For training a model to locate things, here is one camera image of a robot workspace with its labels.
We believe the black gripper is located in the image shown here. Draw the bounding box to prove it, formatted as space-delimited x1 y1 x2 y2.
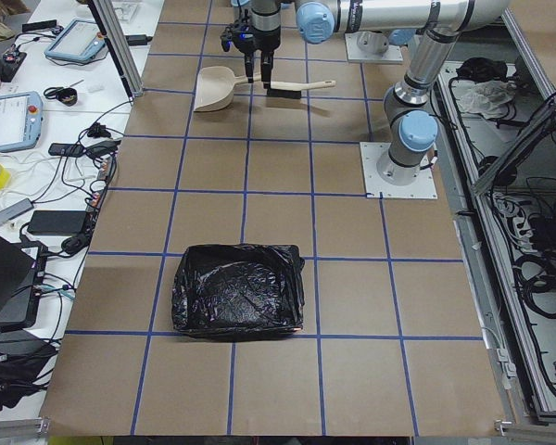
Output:
240 28 279 89

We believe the white hand brush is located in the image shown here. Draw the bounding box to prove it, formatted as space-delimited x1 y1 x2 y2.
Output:
266 80 336 99

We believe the white plastic dustpan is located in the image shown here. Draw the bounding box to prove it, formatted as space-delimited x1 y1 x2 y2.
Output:
194 66 261 112

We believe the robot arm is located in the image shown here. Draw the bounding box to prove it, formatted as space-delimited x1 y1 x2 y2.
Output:
221 1 509 172

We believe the grey teach pendant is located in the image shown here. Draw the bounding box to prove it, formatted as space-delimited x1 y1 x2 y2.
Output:
0 92 43 152
44 19 106 65

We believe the black power adapter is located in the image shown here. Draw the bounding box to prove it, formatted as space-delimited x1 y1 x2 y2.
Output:
27 210 87 235

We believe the black laptop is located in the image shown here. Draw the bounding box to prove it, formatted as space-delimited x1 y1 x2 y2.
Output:
0 236 46 332

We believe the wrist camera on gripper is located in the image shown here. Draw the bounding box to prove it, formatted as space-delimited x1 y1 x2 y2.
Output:
221 9 255 54

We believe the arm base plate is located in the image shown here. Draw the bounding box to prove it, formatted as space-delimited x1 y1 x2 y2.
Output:
360 142 437 199
345 32 403 65

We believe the aluminium frame post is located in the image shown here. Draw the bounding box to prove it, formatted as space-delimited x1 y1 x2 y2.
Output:
87 0 143 100

